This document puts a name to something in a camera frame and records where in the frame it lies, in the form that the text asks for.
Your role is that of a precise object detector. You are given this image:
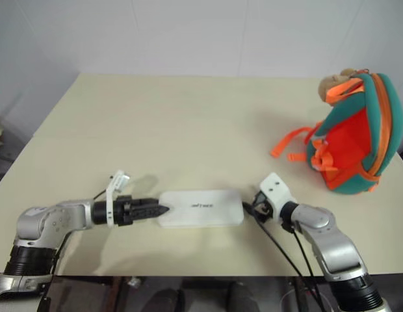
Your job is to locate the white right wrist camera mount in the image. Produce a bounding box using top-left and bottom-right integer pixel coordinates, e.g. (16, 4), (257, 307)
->
(259, 173), (298, 225)

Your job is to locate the dark rounded shape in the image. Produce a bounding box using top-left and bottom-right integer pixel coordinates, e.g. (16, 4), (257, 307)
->
(148, 287), (187, 312)

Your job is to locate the beige plush toy pendant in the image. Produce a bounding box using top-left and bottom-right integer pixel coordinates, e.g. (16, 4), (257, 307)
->
(318, 68), (356, 103)

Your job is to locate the orange and teal backpack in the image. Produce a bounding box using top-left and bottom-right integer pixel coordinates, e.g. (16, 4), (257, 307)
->
(270, 70), (403, 196)

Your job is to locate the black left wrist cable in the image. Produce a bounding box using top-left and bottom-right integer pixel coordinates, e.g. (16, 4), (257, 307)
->
(92, 176), (114, 200)

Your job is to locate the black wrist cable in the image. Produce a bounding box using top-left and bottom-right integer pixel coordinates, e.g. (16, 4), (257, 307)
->
(287, 224), (319, 283)
(92, 176), (114, 200)
(253, 213), (324, 312)

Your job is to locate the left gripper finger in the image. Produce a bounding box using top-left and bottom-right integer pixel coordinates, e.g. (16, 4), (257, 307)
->
(135, 205), (172, 222)
(135, 197), (161, 209)

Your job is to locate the white rectangular pouch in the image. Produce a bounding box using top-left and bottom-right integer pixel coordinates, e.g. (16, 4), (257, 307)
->
(155, 189), (245, 229)

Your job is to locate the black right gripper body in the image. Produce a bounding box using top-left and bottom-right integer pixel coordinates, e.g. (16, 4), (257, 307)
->
(252, 190), (276, 224)

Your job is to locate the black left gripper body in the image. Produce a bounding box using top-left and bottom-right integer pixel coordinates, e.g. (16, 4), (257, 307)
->
(115, 194), (138, 227)

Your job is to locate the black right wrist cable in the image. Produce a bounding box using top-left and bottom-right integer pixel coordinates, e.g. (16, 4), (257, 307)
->
(287, 224), (319, 283)
(253, 213), (324, 312)

